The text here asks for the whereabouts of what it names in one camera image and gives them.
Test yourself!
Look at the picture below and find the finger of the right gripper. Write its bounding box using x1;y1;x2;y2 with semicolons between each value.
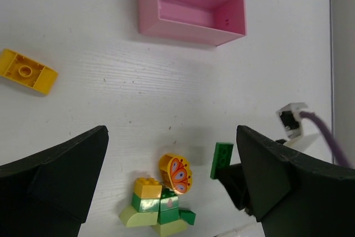
217;163;252;216

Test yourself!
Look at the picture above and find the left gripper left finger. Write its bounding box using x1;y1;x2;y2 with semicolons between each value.
1;125;109;236

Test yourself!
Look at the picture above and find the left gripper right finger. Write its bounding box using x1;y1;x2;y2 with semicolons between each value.
236;125;354;236

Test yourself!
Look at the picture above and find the dark green lego plate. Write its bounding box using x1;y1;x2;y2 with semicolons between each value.
210;142;234;180

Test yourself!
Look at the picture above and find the small dark green slope lego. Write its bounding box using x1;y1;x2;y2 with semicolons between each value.
179;209;196;226

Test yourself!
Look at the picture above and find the yellow butterfly lego piece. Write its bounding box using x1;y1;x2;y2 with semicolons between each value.
159;153;192;195

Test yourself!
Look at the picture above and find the green number lego brick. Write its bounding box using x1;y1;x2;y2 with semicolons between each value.
158;188;179;225

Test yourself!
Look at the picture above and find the yellow curved lego brick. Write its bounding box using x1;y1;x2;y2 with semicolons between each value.
1;49;58;95

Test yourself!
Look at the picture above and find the light green curved lego right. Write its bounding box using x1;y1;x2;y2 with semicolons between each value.
152;219;188;237

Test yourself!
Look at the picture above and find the light green curved lego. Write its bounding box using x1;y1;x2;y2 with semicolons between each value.
119;205;159;228
152;219;188;237

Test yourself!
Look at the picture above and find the light green curved lego left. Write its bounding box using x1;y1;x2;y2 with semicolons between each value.
119;205;159;228

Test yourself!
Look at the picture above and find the yellow lego brick on stack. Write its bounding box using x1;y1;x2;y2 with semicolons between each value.
134;177;163;199

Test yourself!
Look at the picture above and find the green lego brick left stack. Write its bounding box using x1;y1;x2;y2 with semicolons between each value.
131;193;160;213

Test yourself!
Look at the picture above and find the pink container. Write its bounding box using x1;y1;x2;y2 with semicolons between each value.
138;0;247;47

